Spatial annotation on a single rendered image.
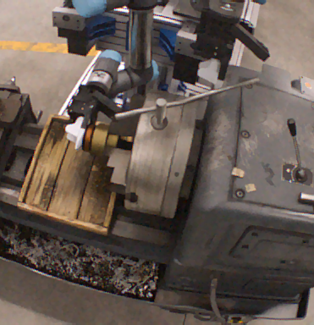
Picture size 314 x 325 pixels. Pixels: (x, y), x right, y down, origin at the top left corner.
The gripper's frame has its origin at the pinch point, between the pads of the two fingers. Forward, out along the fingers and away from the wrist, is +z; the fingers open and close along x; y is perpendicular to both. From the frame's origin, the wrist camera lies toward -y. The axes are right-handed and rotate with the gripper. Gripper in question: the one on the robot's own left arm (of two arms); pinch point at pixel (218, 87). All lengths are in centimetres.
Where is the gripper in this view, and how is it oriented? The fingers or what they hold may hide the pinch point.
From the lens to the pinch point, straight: 96.1
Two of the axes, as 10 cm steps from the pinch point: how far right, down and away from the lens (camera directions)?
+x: -1.7, 6.4, -7.5
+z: -1.4, 7.4, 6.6
